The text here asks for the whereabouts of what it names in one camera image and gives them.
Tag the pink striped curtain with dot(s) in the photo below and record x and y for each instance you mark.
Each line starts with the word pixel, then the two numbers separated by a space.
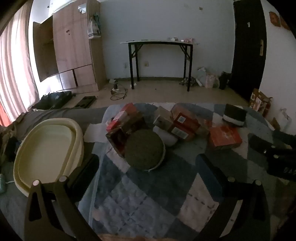
pixel 13 69

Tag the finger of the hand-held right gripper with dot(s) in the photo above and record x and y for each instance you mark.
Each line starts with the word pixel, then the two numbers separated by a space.
pixel 257 142
pixel 283 138

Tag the cream plastic basin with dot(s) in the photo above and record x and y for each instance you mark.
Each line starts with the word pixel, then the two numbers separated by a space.
pixel 44 148

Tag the black bag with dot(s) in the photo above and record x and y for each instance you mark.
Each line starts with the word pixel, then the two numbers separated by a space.
pixel 224 80

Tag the dark door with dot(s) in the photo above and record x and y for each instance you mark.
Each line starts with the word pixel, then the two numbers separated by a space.
pixel 248 53

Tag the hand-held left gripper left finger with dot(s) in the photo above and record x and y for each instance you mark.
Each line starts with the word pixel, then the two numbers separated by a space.
pixel 89 168

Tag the small black tray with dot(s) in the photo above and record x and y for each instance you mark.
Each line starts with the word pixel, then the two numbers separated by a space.
pixel 85 102

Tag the wooden wardrobe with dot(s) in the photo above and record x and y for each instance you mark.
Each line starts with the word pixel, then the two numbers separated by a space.
pixel 71 46

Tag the dark red carton box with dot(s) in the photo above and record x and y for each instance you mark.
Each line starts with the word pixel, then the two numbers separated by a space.
pixel 116 140

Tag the black white round container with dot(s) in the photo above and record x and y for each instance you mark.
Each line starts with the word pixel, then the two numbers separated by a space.
pixel 234 113

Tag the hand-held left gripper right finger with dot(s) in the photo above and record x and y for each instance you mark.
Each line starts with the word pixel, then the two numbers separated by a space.
pixel 209 171

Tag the gold and red box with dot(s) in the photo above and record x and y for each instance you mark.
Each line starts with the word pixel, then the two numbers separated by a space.
pixel 163 118

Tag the white cloth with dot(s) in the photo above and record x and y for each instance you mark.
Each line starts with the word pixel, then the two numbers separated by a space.
pixel 94 133

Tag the checkered blanket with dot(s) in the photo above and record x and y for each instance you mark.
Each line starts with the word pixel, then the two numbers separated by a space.
pixel 148 204

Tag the wall decoration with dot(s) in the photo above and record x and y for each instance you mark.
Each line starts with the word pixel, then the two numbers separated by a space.
pixel 277 19

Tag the black folding table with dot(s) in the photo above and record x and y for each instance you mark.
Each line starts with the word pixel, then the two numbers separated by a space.
pixel 159 42

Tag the hanging plastic bag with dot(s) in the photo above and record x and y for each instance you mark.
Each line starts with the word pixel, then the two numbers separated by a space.
pixel 94 29

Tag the white plastic bag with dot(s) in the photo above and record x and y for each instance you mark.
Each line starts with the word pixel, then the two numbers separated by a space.
pixel 209 78

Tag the olive green cloth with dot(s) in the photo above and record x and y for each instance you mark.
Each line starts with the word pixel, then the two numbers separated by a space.
pixel 8 141

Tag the dark brown carton box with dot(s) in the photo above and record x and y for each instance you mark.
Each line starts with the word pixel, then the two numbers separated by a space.
pixel 136 122

